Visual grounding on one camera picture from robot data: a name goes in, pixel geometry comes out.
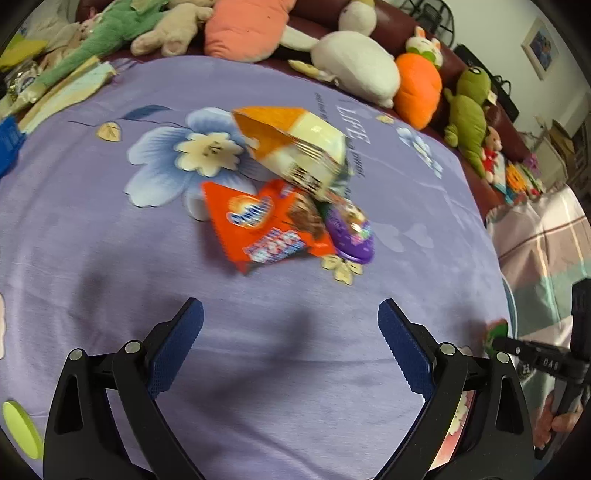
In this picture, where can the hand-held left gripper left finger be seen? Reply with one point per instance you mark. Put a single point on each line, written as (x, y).
(178, 350)

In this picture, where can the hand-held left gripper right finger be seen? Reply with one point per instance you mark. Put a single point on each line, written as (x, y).
(406, 350)

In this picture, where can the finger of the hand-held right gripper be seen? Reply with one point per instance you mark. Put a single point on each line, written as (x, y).
(512, 346)

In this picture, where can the glossy green plastic object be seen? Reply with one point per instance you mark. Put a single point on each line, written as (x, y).
(497, 330)

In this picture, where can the purple snack wrapper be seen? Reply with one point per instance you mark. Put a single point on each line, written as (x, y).
(351, 230)

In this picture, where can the orange chocolate wrapper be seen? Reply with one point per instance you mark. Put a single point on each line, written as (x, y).
(249, 221)

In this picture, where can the orange and cream snack packet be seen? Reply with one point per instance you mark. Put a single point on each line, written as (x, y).
(300, 147)

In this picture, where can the person's right hand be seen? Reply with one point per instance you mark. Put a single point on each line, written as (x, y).
(565, 422)

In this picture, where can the pink plaid cloth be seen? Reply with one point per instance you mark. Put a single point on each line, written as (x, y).
(540, 249)

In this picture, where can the purple floral blanket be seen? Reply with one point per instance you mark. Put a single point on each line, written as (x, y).
(92, 277)

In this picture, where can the colourful toy books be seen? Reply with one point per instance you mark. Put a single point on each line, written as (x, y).
(517, 180)

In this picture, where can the lime green round lid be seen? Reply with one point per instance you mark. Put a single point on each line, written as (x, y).
(21, 429)

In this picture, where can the small bear plush red outfit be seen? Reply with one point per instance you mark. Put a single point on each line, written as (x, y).
(491, 157)

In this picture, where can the cardboard boxes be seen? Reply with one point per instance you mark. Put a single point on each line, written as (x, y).
(561, 143)

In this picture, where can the green frog plush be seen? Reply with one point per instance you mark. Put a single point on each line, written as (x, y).
(466, 120)

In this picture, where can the black bag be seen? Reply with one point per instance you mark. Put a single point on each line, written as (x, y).
(503, 99)

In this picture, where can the orange carrot bunny plush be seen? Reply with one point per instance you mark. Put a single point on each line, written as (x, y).
(415, 87)

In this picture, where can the blue plastic basket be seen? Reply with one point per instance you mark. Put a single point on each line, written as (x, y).
(9, 143)

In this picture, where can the pale paper bag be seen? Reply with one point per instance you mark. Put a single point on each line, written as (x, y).
(69, 92)

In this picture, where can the large white plush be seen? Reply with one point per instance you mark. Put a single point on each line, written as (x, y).
(355, 69)

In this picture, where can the green dinosaur plush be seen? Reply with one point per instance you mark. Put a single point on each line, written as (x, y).
(101, 41)

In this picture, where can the beige bunny plush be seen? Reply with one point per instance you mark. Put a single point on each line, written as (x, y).
(175, 27)

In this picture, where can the dark red sofa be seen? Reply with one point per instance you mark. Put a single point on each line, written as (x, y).
(401, 27)

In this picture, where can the pink carrot plush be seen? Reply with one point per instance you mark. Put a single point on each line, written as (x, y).
(240, 32)

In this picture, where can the black metal chair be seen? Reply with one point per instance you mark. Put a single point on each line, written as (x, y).
(434, 14)

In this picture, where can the small white plush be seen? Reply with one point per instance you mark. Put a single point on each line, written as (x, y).
(355, 16)

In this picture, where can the yellow cloth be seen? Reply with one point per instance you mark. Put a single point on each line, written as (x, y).
(21, 50)

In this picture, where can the framed wall picture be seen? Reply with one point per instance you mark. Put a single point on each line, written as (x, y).
(540, 48)

